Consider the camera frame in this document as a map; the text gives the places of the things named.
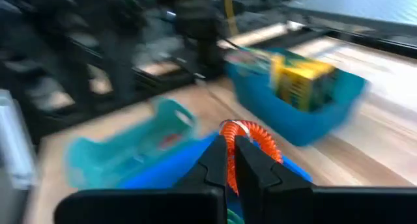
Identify dark teal plastic tub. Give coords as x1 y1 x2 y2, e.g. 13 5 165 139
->
224 47 369 147

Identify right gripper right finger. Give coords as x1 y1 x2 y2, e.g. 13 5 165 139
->
235 135 417 224

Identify blue slotted plastic basket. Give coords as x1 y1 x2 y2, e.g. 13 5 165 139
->
120 132 313 224

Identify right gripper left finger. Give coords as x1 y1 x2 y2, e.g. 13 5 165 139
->
53 135 228 224

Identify yellow extension cable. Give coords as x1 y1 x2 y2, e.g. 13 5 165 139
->
223 0 240 36

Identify silver aluminium extrusion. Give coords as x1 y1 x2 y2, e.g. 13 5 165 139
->
0 89 37 189

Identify green yellow staple box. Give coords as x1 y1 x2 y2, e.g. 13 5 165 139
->
270 51 339 113
226 48 276 76

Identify grey perforated metal riser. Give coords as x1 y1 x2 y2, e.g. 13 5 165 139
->
283 0 417 36

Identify light teal plastic bin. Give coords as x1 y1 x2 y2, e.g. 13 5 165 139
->
65 96 198 189

